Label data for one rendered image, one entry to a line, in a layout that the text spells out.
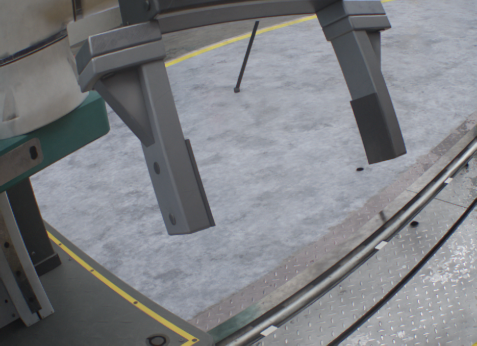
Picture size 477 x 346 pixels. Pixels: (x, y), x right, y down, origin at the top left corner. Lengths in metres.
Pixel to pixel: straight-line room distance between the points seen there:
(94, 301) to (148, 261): 0.73
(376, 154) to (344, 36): 0.07
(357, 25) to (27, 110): 0.49
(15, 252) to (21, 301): 0.10
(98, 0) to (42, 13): 0.09
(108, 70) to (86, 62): 0.02
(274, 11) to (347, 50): 0.05
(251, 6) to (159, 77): 0.07
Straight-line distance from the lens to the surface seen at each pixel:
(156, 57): 0.27
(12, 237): 0.99
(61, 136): 0.77
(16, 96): 0.74
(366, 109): 0.35
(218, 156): 2.36
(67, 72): 0.76
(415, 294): 1.45
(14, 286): 1.02
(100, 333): 0.98
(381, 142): 0.35
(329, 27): 0.36
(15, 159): 0.74
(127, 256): 1.83
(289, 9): 0.35
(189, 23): 0.31
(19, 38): 0.73
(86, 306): 1.06
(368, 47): 0.35
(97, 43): 0.27
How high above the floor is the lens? 0.91
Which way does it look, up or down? 24 degrees down
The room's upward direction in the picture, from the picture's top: 10 degrees counter-clockwise
